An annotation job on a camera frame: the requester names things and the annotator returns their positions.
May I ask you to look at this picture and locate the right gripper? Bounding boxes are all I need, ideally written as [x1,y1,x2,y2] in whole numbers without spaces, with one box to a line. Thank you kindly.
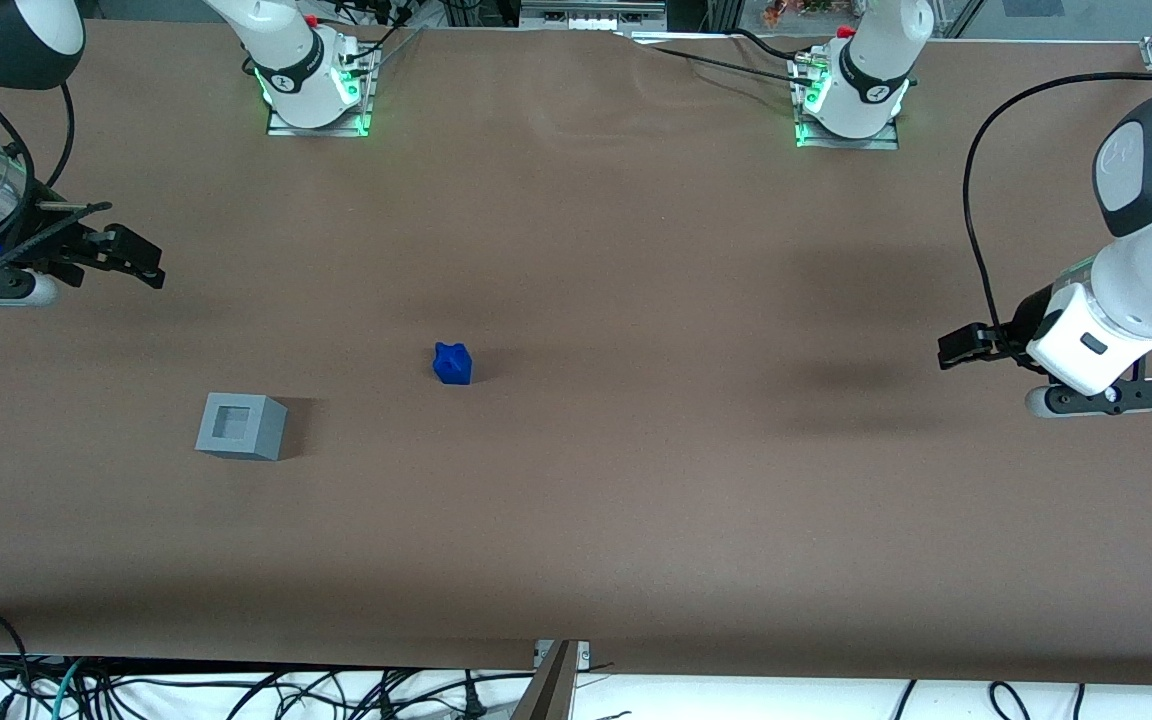
[0,150,166,291]

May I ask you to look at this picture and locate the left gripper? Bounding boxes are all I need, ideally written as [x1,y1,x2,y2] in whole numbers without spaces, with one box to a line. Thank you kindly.
[938,285,1079,372]

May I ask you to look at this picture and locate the blue plastic part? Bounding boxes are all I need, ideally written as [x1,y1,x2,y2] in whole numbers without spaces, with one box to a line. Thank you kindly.
[433,342,473,386]

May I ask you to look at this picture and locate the gray cube base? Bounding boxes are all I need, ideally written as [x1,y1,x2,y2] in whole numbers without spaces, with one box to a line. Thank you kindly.
[195,392,289,462]

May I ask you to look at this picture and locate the orange background clutter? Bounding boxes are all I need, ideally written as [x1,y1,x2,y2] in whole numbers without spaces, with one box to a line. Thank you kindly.
[764,0,837,26]

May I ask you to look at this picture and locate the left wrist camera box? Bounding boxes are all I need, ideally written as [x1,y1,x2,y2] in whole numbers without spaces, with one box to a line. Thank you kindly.
[1024,377,1152,419]

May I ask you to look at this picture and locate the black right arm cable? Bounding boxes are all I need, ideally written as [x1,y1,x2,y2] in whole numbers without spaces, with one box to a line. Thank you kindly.
[0,60,77,296]

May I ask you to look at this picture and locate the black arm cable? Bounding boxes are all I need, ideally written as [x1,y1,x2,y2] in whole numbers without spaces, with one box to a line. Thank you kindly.
[0,60,77,296]
[962,72,1152,346]

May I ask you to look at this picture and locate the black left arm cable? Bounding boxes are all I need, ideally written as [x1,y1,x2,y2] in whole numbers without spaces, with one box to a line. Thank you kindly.
[962,72,1152,346]

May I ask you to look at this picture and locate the black base cable bundle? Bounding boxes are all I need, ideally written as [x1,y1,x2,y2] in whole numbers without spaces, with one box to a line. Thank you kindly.
[331,0,429,76]

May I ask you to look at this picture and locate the short black base cable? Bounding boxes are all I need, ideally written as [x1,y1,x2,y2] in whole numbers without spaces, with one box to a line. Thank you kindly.
[731,28,817,61]

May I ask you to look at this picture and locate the long black base cable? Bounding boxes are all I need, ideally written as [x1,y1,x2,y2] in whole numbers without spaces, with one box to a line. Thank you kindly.
[648,45,817,91]

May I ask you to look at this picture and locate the teal cable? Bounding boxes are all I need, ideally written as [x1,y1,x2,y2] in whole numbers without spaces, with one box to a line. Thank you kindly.
[31,655,87,720]

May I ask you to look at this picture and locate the tangled black floor cables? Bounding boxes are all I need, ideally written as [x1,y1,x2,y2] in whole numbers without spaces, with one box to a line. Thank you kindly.
[66,662,497,720]

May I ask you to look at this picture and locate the small metal bracket plate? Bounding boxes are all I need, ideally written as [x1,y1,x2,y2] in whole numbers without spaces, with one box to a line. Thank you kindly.
[533,639,592,669]

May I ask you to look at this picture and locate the aluminium frame rail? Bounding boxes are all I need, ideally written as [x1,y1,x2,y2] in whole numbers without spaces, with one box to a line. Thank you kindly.
[519,0,669,33]

